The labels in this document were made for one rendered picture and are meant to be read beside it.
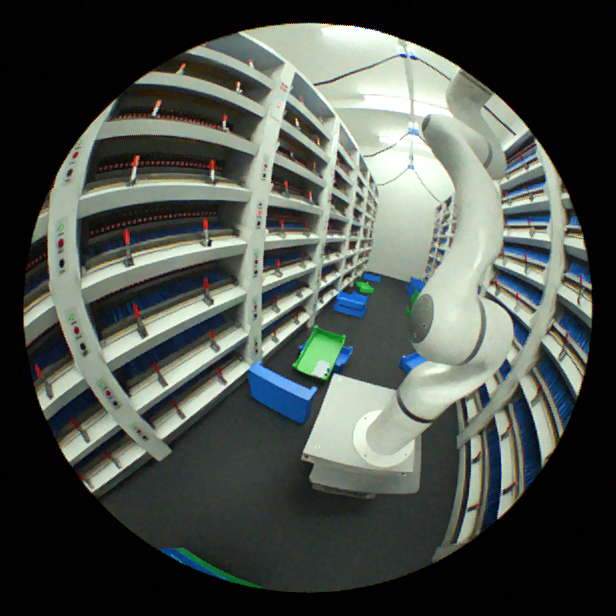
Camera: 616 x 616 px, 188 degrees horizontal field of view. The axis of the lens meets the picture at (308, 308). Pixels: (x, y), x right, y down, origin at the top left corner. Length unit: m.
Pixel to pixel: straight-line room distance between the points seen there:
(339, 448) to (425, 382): 0.27
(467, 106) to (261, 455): 1.24
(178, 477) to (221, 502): 0.20
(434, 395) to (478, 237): 0.26
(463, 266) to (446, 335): 0.10
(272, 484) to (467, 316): 0.78
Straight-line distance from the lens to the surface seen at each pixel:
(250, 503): 0.81
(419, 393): 0.36
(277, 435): 0.89
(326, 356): 1.17
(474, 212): 0.34
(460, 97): 0.54
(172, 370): 0.74
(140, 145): 0.78
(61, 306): 0.53
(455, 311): 0.25
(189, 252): 0.58
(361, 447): 0.52
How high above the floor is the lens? 0.80
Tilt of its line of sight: 25 degrees down
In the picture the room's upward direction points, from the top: 7 degrees clockwise
